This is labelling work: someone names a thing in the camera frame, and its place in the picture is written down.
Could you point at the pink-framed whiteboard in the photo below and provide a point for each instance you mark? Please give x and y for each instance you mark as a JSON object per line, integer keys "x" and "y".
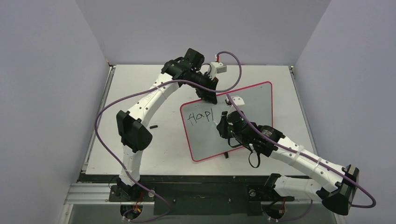
{"x": 197, "y": 116}

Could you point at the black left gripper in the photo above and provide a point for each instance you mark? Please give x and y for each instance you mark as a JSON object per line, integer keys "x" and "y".
{"x": 208, "y": 95}

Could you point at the black whiteboard clip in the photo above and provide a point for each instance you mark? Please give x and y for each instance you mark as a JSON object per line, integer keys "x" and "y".
{"x": 226, "y": 155}

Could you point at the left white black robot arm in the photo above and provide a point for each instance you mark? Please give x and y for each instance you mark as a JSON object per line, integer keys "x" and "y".
{"x": 132, "y": 124}

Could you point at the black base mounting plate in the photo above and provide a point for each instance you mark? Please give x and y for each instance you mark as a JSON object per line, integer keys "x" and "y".
{"x": 206, "y": 207}

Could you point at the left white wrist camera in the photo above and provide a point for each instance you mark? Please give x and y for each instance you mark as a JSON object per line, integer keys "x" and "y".
{"x": 216, "y": 68}

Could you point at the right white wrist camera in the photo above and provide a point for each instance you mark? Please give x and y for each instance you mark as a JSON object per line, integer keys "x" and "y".
{"x": 235, "y": 101}

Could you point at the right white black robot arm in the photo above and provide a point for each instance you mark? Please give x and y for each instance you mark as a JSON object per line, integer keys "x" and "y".
{"x": 328, "y": 183}

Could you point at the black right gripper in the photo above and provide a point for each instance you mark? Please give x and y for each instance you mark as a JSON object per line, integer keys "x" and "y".
{"x": 225, "y": 126}

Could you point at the aluminium table frame rail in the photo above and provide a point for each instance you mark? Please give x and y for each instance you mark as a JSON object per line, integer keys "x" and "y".
{"x": 101, "y": 193}

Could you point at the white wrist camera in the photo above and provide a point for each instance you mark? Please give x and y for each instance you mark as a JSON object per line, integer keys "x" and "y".
{"x": 235, "y": 101}
{"x": 216, "y": 68}

